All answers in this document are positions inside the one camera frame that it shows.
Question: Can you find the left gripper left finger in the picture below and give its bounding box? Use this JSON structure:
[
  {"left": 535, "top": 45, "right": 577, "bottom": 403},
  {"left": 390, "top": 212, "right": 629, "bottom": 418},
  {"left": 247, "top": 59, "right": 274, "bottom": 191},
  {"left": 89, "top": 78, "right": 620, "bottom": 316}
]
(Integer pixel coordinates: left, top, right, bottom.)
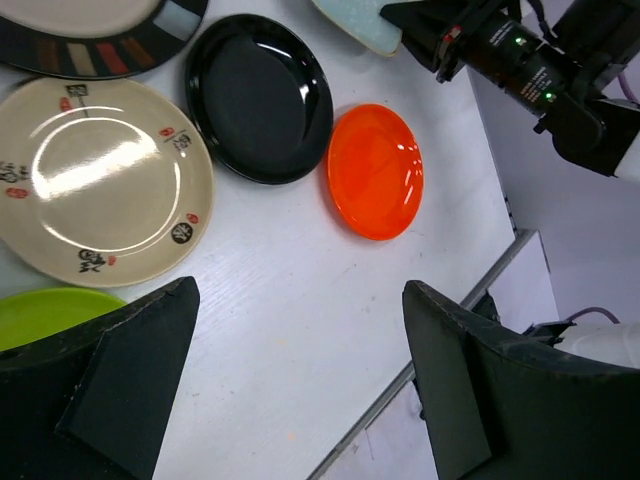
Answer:
[{"left": 1, "top": 277, "right": 200, "bottom": 479}]

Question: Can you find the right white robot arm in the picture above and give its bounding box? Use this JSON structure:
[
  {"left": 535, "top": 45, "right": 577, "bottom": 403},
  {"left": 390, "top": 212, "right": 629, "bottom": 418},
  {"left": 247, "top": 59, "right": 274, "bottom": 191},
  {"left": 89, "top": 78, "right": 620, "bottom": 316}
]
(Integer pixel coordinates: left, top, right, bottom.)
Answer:
[{"left": 380, "top": 1, "right": 639, "bottom": 182}]

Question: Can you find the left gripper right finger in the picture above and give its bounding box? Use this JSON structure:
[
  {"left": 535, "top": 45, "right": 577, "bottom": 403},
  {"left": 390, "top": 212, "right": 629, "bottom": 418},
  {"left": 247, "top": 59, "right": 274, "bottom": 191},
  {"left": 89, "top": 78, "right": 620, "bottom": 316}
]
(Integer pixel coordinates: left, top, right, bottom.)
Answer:
[{"left": 402, "top": 280, "right": 639, "bottom": 479}]

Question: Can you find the black glossy plate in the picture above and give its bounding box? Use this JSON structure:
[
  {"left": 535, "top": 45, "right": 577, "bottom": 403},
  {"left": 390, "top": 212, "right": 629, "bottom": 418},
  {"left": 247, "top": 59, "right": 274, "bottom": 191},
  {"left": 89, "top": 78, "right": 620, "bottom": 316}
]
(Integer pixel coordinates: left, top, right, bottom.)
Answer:
[{"left": 185, "top": 13, "right": 334, "bottom": 185}]

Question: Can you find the light blue rectangular dish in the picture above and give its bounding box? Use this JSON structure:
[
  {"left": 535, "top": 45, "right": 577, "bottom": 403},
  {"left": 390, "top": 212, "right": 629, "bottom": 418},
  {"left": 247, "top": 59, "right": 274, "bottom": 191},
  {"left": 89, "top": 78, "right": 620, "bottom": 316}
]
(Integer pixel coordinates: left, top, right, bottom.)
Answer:
[{"left": 312, "top": 0, "right": 402, "bottom": 57}]

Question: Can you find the small beige patterned plate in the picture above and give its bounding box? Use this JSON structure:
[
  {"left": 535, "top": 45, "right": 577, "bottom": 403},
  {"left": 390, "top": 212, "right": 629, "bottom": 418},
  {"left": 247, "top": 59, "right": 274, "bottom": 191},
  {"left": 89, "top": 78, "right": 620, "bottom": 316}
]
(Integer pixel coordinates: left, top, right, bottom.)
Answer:
[{"left": 1, "top": 78, "right": 214, "bottom": 288}]

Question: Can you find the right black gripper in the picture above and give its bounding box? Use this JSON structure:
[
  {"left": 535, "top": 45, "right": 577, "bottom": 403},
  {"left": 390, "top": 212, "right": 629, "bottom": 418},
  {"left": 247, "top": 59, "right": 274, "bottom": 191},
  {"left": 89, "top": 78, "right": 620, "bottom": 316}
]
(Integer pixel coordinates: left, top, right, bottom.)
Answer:
[{"left": 380, "top": 0, "right": 573, "bottom": 118}]

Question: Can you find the lime green plate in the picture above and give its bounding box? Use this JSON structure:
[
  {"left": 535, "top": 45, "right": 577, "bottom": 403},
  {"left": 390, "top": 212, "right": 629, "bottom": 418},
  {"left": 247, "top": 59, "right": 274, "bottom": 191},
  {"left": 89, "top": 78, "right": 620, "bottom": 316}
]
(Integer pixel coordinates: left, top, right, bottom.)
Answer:
[{"left": 1, "top": 287, "right": 127, "bottom": 351}]

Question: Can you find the orange glossy plate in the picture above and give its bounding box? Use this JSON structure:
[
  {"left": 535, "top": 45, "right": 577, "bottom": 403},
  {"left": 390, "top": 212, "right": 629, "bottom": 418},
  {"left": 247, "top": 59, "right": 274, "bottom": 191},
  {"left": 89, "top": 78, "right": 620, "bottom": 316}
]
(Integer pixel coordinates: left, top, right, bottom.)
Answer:
[{"left": 327, "top": 104, "right": 424, "bottom": 241}]

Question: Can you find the dark-rimmed beige centre plate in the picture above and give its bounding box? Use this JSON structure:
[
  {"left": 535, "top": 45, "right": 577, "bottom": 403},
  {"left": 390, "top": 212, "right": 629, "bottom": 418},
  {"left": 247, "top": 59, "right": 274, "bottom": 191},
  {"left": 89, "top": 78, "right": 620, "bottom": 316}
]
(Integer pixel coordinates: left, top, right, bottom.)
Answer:
[{"left": 1, "top": 0, "right": 209, "bottom": 80}]

